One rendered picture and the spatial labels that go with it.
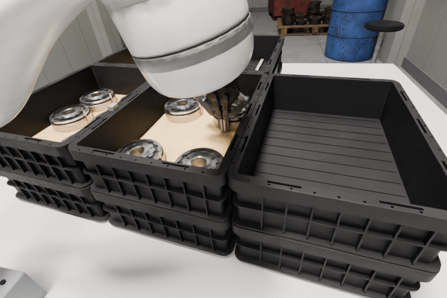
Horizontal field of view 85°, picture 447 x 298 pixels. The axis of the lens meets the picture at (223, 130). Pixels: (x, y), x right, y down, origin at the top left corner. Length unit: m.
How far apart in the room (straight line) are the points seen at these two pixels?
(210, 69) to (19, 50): 0.12
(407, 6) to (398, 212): 3.26
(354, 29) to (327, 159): 3.10
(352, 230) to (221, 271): 0.26
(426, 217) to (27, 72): 0.41
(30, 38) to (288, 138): 0.51
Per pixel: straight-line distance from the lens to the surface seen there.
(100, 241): 0.64
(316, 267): 0.51
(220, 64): 0.16
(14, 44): 0.21
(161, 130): 0.66
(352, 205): 0.35
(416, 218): 0.37
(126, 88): 0.89
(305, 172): 0.52
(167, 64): 0.16
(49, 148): 0.55
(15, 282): 0.57
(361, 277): 0.50
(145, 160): 0.41
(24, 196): 0.84
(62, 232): 0.71
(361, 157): 0.59
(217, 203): 0.42
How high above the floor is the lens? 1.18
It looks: 34 degrees down
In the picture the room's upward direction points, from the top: 5 degrees counter-clockwise
